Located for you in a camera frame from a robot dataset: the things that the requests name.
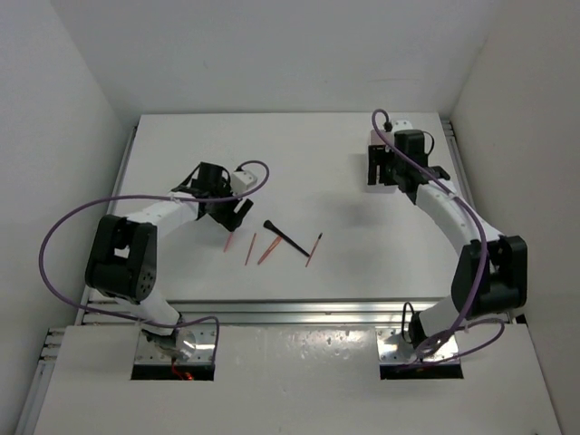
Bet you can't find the purple cable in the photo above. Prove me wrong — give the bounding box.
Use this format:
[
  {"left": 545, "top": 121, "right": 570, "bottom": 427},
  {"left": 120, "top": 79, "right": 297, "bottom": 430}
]
[
  {"left": 371, "top": 108, "right": 507, "bottom": 366},
  {"left": 38, "top": 160, "right": 271, "bottom": 359}
]

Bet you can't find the rose gold flat brush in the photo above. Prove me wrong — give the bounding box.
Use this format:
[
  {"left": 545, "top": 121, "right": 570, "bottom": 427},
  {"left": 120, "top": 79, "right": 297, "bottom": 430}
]
[{"left": 257, "top": 237, "right": 282, "bottom": 266}]

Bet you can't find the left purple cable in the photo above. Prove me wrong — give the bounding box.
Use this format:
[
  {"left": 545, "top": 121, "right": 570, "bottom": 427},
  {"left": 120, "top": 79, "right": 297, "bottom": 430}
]
[{"left": 38, "top": 160, "right": 271, "bottom": 359}]

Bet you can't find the aluminium front rail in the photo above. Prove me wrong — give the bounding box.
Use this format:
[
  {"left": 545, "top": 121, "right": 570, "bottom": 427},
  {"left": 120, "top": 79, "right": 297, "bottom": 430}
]
[{"left": 81, "top": 298, "right": 508, "bottom": 325}]

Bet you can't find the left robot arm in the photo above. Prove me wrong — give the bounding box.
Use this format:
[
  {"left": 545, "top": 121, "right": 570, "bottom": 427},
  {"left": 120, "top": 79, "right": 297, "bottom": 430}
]
[{"left": 85, "top": 162, "right": 257, "bottom": 337}]

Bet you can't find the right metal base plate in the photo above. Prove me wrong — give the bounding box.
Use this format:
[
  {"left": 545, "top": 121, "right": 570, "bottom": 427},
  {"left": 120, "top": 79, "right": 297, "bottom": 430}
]
[{"left": 375, "top": 327, "right": 459, "bottom": 366}]

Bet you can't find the black powder brush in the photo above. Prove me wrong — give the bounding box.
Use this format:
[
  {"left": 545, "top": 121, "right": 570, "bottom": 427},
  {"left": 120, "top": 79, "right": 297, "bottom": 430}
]
[{"left": 263, "top": 219, "right": 310, "bottom": 258}]

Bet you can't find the clear acrylic organizer box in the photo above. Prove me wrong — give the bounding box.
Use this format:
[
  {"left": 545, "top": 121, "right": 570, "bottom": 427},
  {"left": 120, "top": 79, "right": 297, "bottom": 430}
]
[{"left": 365, "top": 130, "right": 397, "bottom": 193}]

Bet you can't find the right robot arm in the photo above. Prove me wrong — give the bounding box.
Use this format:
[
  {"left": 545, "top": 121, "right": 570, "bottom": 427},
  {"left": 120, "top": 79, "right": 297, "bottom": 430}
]
[{"left": 367, "top": 130, "right": 528, "bottom": 354}]

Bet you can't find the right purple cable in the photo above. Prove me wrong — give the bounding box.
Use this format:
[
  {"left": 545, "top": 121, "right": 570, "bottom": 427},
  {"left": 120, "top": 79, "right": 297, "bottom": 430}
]
[{"left": 371, "top": 108, "right": 507, "bottom": 366}]

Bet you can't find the metal base plate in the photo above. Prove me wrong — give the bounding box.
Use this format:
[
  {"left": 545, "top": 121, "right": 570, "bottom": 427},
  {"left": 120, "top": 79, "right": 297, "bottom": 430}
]
[
  {"left": 375, "top": 327, "right": 459, "bottom": 366},
  {"left": 134, "top": 329, "right": 215, "bottom": 366}
]

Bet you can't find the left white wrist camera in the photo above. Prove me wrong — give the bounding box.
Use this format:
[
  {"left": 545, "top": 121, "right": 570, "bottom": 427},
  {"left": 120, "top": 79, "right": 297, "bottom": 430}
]
[{"left": 230, "top": 169, "right": 258, "bottom": 195}]

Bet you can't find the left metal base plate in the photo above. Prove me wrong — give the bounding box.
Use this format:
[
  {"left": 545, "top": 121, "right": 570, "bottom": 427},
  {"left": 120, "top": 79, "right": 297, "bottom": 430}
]
[{"left": 134, "top": 329, "right": 215, "bottom": 366}]

